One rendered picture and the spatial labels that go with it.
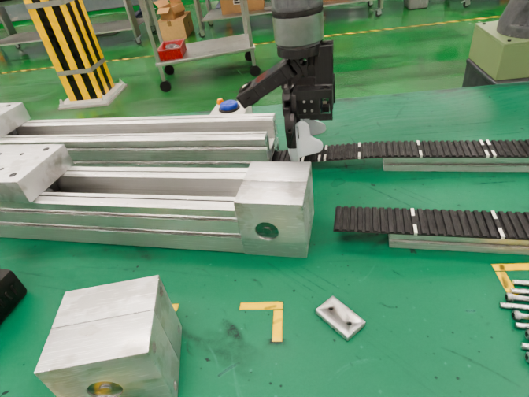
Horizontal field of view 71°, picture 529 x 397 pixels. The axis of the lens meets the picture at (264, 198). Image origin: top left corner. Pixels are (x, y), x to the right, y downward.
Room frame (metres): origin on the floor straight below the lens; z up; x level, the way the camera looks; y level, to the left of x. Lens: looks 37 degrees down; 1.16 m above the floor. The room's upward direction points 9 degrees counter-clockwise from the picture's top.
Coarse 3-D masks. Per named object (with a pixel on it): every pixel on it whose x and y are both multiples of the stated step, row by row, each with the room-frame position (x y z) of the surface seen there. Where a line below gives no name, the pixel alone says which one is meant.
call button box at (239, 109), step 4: (216, 108) 0.78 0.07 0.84; (236, 108) 0.76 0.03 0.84; (240, 108) 0.76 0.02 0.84; (248, 108) 0.77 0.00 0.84; (212, 112) 0.77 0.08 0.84; (216, 112) 0.76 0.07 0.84; (220, 112) 0.76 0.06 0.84; (224, 112) 0.75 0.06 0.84; (228, 112) 0.75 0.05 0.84; (232, 112) 0.75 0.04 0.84; (236, 112) 0.75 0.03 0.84; (240, 112) 0.74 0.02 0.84; (244, 112) 0.74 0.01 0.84; (248, 112) 0.76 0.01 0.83; (252, 112) 0.79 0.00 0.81
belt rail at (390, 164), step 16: (384, 160) 0.53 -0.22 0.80; (400, 160) 0.52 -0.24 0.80; (416, 160) 0.52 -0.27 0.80; (432, 160) 0.51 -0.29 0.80; (448, 160) 0.50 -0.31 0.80; (464, 160) 0.49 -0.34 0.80; (480, 160) 0.49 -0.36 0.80; (496, 160) 0.48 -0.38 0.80; (512, 160) 0.47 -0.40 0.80; (528, 160) 0.47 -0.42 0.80
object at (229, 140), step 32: (32, 128) 0.80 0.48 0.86; (64, 128) 0.77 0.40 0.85; (96, 128) 0.75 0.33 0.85; (128, 128) 0.72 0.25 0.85; (160, 128) 0.70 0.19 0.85; (192, 128) 0.68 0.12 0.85; (224, 128) 0.66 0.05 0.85; (256, 128) 0.64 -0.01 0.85; (96, 160) 0.68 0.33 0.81; (128, 160) 0.66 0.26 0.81; (160, 160) 0.64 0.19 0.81; (192, 160) 0.61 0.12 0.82; (224, 160) 0.59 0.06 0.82; (256, 160) 0.57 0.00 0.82
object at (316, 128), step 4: (296, 120) 0.61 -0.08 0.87; (300, 120) 0.61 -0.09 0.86; (304, 120) 0.62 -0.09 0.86; (308, 120) 0.62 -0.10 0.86; (312, 120) 0.62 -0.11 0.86; (312, 124) 0.62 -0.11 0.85; (316, 124) 0.62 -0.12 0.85; (320, 124) 0.62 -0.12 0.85; (324, 124) 0.61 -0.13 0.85; (312, 128) 0.62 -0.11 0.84; (316, 128) 0.62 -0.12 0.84; (320, 128) 0.62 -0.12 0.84; (324, 128) 0.61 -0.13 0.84; (312, 132) 0.62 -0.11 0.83; (316, 132) 0.62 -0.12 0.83; (320, 132) 0.62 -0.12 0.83
